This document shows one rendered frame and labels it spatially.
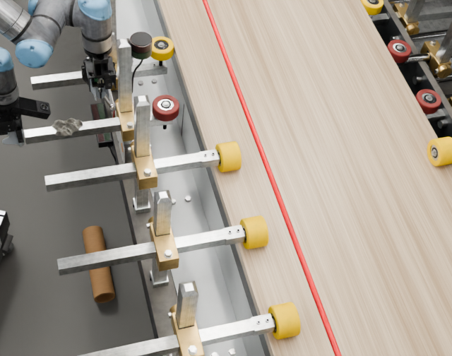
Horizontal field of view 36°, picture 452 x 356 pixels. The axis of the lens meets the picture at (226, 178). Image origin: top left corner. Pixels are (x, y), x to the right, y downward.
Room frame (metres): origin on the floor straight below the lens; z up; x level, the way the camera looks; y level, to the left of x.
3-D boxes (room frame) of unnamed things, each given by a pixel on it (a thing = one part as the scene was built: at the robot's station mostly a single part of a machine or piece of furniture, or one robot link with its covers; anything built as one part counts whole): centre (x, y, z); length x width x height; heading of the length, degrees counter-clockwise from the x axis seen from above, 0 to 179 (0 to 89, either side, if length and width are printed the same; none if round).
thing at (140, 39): (1.37, 0.29, 1.03); 0.06 x 0.06 x 0.22; 23
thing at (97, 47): (1.26, 0.37, 1.23); 0.08 x 0.08 x 0.05
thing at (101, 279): (1.26, 0.43, 0.04); 0.30 x 0.08 x 0.08; 23
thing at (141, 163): (1.11, 0.23, 0.94); 0.13 x 0.06 x 0.05; 23
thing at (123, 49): (1.36, 0.33, 0.90); 0.03 x 0.03 x 0.48; 23
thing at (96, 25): (1.26, 0.38, 1.30); 0.09 x 0.08 x 0.11; 89
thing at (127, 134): (1.34, 0.32, 0.85); 0.13 x 0.06 x 0.05; 23
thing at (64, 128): (1.25, 0.48, 0.87); 0.09 x 0.07 x 0.02; 113
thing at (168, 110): (1.36, 0.21, 0.85); 0.08 x 0.08 x 0.11
